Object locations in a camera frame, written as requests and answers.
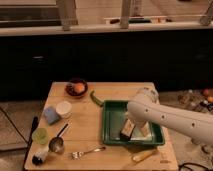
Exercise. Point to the dark red bowl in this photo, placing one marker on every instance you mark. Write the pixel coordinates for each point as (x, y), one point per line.
(70, 87)

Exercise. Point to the spice bottles rack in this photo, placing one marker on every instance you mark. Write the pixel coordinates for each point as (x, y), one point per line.
(194, 100)

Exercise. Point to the green plastic cup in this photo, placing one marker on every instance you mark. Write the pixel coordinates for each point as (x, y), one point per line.
(40, 136)

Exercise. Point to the green plastic tray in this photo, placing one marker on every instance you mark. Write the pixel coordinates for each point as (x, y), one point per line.
(112, 123)

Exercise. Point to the wooden block eraser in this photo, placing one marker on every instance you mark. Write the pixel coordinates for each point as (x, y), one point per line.
(127, 130)

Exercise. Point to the orange fruit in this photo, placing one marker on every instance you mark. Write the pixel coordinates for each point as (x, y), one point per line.
(79, 87)

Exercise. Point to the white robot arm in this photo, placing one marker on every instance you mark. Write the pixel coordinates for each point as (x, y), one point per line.
(144, 106)

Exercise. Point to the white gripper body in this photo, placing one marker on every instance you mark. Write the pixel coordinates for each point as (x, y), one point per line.
(138, 123)

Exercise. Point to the silver fork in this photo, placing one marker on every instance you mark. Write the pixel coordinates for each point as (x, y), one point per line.
(79, 154)

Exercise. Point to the white round container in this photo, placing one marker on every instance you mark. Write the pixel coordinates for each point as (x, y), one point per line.
(63, 109)

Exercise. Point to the metal measuring cup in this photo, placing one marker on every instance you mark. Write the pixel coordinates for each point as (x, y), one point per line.
(56, 144)

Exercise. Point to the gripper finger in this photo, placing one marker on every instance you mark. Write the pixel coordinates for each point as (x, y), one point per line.
(145, 131)
(126, 117)

